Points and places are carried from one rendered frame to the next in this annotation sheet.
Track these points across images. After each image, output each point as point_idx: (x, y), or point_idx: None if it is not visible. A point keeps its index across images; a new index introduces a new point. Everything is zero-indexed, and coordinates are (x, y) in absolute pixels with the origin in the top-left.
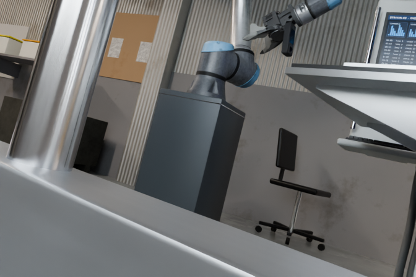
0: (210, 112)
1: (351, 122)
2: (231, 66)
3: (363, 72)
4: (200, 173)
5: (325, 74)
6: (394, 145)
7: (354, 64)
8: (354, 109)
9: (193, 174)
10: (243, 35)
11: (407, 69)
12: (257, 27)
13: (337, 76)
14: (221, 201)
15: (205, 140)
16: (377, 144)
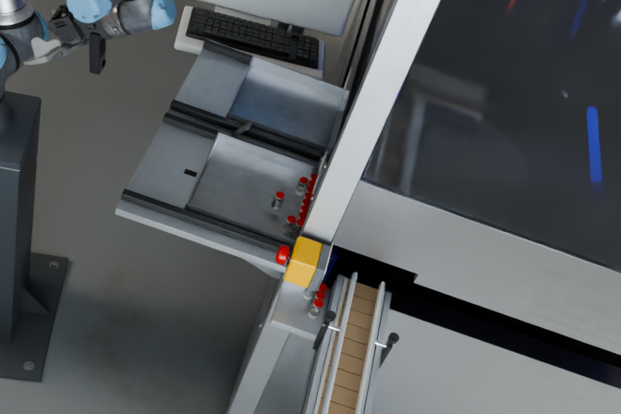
0: (6, 178)
1: None
2: (9, 75)
3: (206, 240)
4: (12, 234)
5: (165, 230)
6: (251, 46)
7: (197, 208)
8: None
9: (1, 234)
10: None
11: (249, 238)
12: (44, 44)
13: (178, 236)
14: (32, 198)
15: (8, 205)
16: (229, 45)
